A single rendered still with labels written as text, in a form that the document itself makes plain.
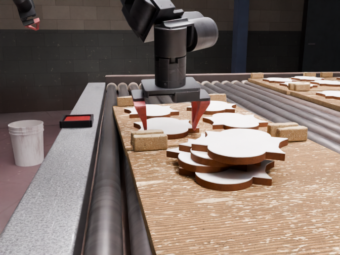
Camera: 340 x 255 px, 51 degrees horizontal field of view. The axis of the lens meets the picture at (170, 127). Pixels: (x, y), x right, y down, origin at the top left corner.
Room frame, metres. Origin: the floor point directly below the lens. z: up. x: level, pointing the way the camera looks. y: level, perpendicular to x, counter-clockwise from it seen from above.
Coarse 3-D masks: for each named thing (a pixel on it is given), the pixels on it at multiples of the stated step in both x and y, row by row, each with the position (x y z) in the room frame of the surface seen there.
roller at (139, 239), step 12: (120, 84) 1.61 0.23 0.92; (120, 96) 1.30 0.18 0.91; (132, 180) 0.49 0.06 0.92; (132, 192) 0.45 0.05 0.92; (132, 204) 0.42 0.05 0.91; (132, 216) 0.39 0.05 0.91; (132, 228) 0.37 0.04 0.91; (144, 228) 0.35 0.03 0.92; (132, 240) 0.35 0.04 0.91; (144, 240) 0.33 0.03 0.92; (132, 252) 0.33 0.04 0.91; (144, 252) 0.31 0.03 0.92
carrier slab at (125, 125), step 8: (152, 104) 1.02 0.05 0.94; (160, 104) 1.02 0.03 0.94; (168, 104) 1.02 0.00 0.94; (176, 104) 1.02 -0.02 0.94; (184, 104) 1.02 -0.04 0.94; (120, 112) 0.90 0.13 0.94; (184, 112) 0.90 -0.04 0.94; (240, 112) 0.90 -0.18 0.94; (248, 112) 0.90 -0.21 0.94; (120, 120) 0.81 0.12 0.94; (128, 120) 0.81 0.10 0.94; (136, 120) 0.81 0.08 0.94; (200, 120) 0.81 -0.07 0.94; (264, 120) 0.81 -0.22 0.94; (120, 128) 0.74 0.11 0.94; (128, 128) 0.74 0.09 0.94; (136, 128) 0.74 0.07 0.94; (200, 128) 0.74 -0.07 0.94; (208, 128) 0.74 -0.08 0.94; (264, 128) 0.74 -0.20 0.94; (120, 136) 0.70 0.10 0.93; (128, 136) 0.67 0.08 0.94; (192, 136) 0.67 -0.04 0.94; (200, 136) 0.67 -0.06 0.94; (128, 144) 0.62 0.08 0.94; (168, 144) 0.62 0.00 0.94; (176, 144) 0.62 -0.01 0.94
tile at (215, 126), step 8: (208, 120) 0.78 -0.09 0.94; (216, 120) 0.76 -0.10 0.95; (224, 120) 0.76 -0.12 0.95; (232, 120) 0.76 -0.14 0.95; (240, 120) 0.76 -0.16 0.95; (248, 120) 0.76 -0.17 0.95; (256, 120) 0.76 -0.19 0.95; (216, 128) 0.73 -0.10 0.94; (224, 128) 0.73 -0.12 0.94; (232, 128) 0.71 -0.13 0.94; (240, 128) 0.70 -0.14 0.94; (248, 128) 0.70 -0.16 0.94; (256, 128) 0.71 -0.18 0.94
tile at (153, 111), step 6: (126, 108) 0.90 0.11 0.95; (132, 108) 0.90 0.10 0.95; (150, 108) 0.90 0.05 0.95; (156, 108) 0.90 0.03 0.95; (162, 108) 0.90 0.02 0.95; (168, 108) 0.90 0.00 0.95; (132, 114) 0.83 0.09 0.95; (150, 114) 0.82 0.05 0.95; (156, 114) 0.82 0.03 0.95; (162, 114) 0.82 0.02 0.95; (168, 114) 0.84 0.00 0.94; (174, 114) 0.86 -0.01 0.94
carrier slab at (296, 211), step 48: (288, 144) 0.62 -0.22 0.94; (144, 192) 0.41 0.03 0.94; (192, 192) 0.41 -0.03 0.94; (240, 192) 0.41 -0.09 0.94; (288, 192) 0.41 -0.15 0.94; (336, 192) 0.41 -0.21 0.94; (192, 240) 0.30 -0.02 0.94; (240, 240) 0.30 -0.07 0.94; (288, 240) 0.30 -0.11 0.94; (336, 240) 0.30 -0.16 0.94
